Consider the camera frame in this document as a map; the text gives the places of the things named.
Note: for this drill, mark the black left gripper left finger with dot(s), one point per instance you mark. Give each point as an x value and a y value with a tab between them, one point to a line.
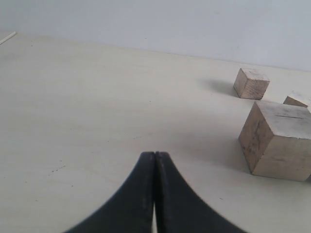
130	209

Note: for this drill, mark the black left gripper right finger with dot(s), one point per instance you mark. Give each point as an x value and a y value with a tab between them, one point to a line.
178	209

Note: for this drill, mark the third largest wooden cube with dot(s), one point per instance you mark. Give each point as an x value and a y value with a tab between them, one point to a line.
251	84

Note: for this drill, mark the smallest wooden cube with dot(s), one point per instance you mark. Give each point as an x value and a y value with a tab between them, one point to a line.
298	99

